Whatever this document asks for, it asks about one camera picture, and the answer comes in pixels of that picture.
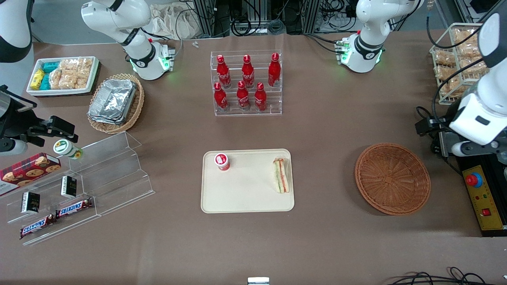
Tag yellow snack packet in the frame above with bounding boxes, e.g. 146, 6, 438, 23
31, 69, 45, 90

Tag stacked aluminium foil trays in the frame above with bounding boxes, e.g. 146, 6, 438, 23
88, 79, 137, 125

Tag cream plastic bag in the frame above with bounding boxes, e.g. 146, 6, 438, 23
149, 4, 198, 40

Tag green sunflower lidded cup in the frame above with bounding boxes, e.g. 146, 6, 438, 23
53, 139, 84, 160

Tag brown wicker basket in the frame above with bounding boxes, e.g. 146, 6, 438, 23
355, 143, 431, 216

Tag clear fried snack bag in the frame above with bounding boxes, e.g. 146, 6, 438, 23
436, 73, 467, 99
453, 27, 482, 45
433, 49, 456, 68
456, 44, 488, 76

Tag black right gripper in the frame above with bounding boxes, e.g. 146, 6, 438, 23
0, 108, 78, 148

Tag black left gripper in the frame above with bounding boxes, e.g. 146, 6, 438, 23
415, 115, 456, 159

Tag triangular layered sandwich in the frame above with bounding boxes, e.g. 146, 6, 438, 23
273, 157, 290, 194

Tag beige plastic serving tray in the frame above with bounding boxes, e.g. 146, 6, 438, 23
200, 148, 295, 214

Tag black base cables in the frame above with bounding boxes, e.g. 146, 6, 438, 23
304, 33, 343, 54

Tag white rectangular snack bin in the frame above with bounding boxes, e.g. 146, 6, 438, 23
27, 56, 99, 97

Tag Snickers chocolate bar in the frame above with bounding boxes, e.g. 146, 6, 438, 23
55, 198, 94, 219
20, 215, 57, 239

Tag clear acrylic tiered stand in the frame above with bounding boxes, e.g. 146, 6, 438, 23
0, 131, 156, 247

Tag red cola bottle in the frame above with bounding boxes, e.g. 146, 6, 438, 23
242, 55, 255, 88
254, 82, 267, 111
268, 53, 281, 87
236, 80, 250, 110
214, 82, 229, 111
216, 55, 232, 88

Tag yellow black control box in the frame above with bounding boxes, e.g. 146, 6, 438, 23
456, 156, 507, 238

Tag red tartan cookie box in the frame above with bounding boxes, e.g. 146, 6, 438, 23
0, 153, 62, 196

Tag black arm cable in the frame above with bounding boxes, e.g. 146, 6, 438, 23
425, 11, 490, 119

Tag red white lidded cup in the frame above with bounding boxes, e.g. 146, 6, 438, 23
214, 153, 231, 171

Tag light wicker basket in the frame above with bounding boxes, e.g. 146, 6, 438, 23
87, 73, 145, 134

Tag black background cable bundle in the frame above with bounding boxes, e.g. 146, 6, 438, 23
229, 0, 286, 37

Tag black floor cables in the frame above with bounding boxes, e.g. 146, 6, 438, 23
386, 267, 507, 285

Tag white wire rack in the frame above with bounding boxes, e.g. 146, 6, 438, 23
430, 23, 496, 106

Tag clear acrylic bottle rack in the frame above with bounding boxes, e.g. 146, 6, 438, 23
210, 49, 283, 117

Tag small black white box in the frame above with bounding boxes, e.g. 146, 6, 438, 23
61, 176, 78, 198
21, 192, 40, 215

